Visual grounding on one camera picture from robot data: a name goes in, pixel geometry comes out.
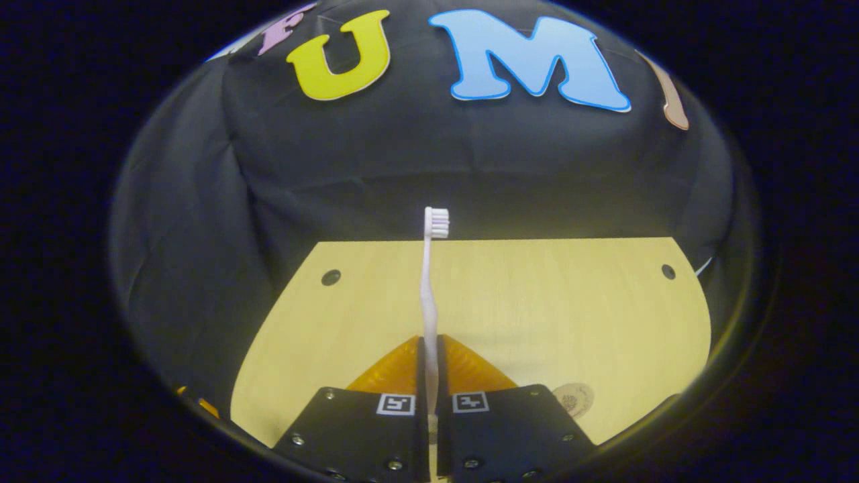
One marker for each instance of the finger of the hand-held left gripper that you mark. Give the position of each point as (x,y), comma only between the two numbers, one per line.
(201,404)

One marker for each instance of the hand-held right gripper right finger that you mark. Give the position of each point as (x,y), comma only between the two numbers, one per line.
(443,382)

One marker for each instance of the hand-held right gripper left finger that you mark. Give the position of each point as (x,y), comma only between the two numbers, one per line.
(422,382)

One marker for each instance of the white toothbrush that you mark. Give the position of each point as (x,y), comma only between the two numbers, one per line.
(427,302)

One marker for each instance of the round wooden coaster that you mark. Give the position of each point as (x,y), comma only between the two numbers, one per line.
(574,399)

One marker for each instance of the light wooden desktop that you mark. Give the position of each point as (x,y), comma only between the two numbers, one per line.
(537,315)

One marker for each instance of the black backdrop cloth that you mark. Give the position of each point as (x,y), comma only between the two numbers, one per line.
(402,154)

